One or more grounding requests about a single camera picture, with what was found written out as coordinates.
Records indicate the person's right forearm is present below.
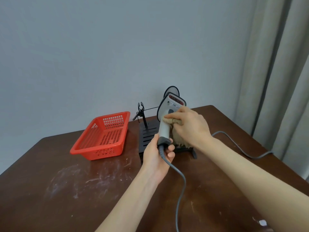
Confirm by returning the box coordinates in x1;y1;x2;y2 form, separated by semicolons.
193;136;309;232

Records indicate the person's right hand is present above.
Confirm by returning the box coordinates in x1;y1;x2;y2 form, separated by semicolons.
162;105;213;150

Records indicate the black clip holder post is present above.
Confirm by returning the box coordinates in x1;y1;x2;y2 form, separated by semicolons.
133;102;149;129

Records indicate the grey cable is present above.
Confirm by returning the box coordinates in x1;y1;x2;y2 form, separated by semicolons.
211;131;274;159
158;144;187;232

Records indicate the person's left forearm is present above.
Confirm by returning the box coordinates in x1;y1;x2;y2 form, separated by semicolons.
95;167;162;232

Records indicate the red plastic basket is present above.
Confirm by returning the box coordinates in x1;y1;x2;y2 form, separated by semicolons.
70;111;131;161

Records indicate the grey handheld barcode scanner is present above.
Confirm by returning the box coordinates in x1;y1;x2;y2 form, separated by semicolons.
157;93;186;150

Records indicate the beige cleaning cloth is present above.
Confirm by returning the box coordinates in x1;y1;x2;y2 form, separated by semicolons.
167;119;192;149

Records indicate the beige curtain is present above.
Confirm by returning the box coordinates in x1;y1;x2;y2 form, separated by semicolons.
234;0;309;180

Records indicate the person's left hand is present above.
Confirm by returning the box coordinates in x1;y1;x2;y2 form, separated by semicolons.
141;134;176;184

